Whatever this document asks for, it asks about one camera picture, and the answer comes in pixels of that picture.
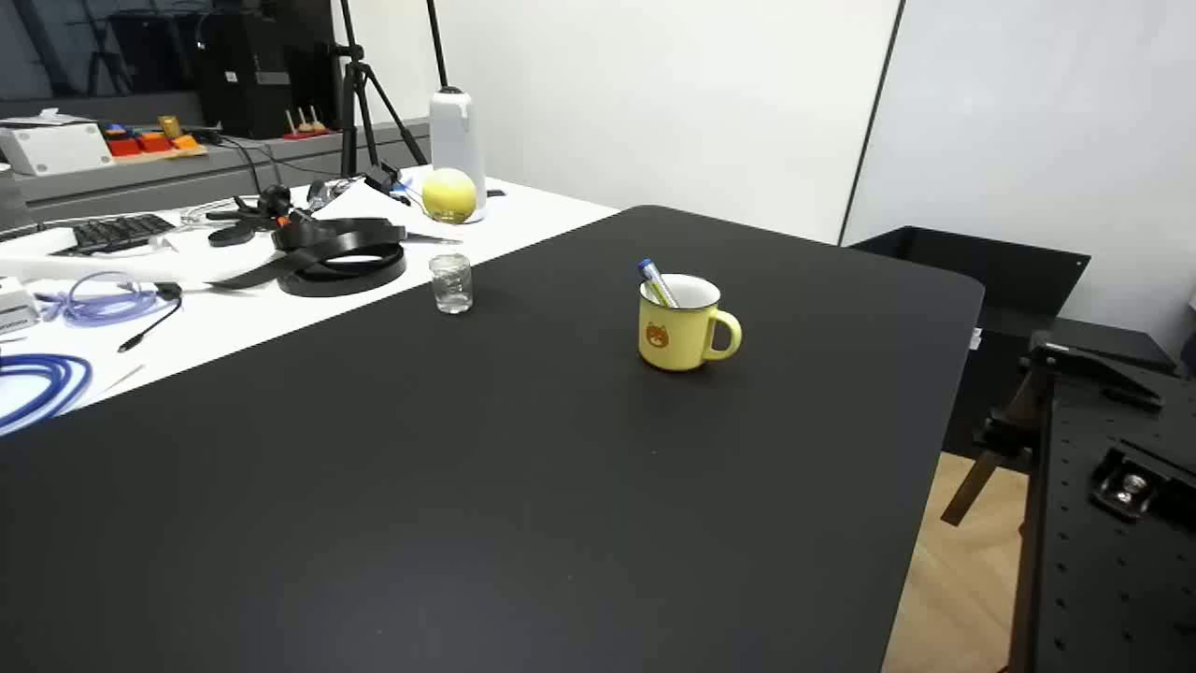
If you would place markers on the blue capped white marker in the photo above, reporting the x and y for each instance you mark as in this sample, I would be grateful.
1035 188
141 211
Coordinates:
656 280

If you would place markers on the yellow enamel mug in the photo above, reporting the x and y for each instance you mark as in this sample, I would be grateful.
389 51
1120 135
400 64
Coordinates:
687 327

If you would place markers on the small clear glass jar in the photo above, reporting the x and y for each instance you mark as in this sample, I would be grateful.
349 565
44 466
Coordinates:
453 280

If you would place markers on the yellow ball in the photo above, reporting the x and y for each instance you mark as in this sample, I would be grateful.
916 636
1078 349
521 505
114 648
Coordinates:
450 196

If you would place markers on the white cylindrical bottle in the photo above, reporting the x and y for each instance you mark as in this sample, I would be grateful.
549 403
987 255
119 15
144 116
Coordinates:
453 135

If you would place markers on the black keyboard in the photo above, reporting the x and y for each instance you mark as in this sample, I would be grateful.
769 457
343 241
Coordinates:
119 234

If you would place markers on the orange toy blocks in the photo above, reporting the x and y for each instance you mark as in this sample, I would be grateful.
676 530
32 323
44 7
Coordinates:
162 140

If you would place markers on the black optical breadboard table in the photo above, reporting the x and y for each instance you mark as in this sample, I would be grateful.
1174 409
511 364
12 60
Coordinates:
1098 592

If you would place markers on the white box on shelf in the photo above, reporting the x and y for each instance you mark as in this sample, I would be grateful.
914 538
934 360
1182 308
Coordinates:
53 147

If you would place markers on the black camera tripod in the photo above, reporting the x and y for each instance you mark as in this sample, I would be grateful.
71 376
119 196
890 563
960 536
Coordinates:
356 116

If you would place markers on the black metal mount block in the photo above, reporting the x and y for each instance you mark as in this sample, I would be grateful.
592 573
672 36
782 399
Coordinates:
1138 485

